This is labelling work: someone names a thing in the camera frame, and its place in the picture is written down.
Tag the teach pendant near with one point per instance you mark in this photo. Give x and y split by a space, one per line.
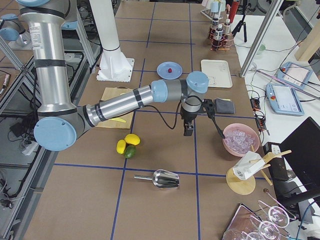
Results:
283 100

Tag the yellow plastic knife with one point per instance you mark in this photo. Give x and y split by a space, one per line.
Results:
118 119

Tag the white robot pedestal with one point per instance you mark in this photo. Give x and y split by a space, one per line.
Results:
114 65

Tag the pink bowl with ice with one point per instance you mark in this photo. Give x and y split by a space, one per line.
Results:
239 139

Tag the green lime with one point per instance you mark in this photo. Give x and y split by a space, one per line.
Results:
130 151

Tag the dark drink bottle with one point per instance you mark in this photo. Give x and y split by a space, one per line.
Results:
226 26
218 36
214 25

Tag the red cylinder tube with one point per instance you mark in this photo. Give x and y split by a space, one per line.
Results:
233 10

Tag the teach pendant far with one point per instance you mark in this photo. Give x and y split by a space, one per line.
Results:
294 74

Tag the dark drink bottle front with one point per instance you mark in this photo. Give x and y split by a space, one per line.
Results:
214 25

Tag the black mini tripod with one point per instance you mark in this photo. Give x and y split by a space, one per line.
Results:
242 24

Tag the teach pendant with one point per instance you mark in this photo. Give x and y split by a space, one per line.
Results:
283 100
294 74

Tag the blue round plate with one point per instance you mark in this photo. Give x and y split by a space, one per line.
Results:
162 70

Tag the copper wire bottle rack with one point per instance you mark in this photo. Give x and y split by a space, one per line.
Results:
227 42

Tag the steel ice scoop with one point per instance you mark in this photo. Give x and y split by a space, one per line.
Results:
162 179

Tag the wine glass rack tray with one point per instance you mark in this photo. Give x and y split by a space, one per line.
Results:
269 222

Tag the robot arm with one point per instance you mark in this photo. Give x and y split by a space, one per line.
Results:
61 120
12 31

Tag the grey folded cloth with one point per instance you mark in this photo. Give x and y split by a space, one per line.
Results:
224 106

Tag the wooden cutting board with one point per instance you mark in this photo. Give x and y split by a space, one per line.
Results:
116 108

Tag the white wire cup rack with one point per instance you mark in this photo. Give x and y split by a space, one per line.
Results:
214 8

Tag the yellow lemon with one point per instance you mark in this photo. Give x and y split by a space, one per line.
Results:
121 146
132 139

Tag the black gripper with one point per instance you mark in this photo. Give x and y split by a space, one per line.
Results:
186 117

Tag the cream bear tray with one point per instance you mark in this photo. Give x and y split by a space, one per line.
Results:
218 73

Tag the mint green bowl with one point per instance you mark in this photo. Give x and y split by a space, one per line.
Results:
260 51

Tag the black monitor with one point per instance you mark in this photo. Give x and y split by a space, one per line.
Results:
304 160

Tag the dark drink bottle middle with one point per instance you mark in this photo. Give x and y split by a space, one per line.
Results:
218 36

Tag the dark drink bottle back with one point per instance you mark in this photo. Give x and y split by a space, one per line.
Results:
226 26

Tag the aluminium frame post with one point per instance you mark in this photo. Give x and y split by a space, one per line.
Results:
266 23

